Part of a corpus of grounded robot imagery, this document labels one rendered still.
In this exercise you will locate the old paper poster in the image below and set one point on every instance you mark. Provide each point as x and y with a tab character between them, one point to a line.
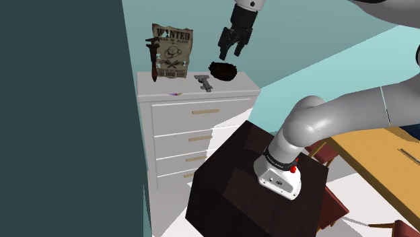
174	49

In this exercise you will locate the yellow wooden table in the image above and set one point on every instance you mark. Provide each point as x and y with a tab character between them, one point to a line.
380	164

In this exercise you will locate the dark brown woven bowl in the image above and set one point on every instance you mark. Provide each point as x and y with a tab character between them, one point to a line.
223	71

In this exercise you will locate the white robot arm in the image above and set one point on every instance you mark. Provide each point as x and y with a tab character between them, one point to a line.
328	121

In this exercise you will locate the white chest of drawers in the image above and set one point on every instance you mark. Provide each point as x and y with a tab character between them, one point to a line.
177	121

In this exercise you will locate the red wooden chair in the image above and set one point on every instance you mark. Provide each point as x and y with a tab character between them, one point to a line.
323	155
400	228
331	206

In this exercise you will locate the dark brown robot stand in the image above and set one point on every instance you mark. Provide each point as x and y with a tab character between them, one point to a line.
242	193

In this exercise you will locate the small colourful flat item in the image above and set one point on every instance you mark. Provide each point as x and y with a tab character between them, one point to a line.
175	94

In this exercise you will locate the rusty brown wrench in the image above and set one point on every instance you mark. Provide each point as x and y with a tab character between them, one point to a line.
153	55

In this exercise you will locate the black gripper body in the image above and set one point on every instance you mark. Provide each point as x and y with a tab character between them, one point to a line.
242	20

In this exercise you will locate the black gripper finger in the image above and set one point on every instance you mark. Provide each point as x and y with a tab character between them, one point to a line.
241	45
224	43

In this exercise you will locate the grey metal tool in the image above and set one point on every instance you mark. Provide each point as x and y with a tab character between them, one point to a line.
204	83

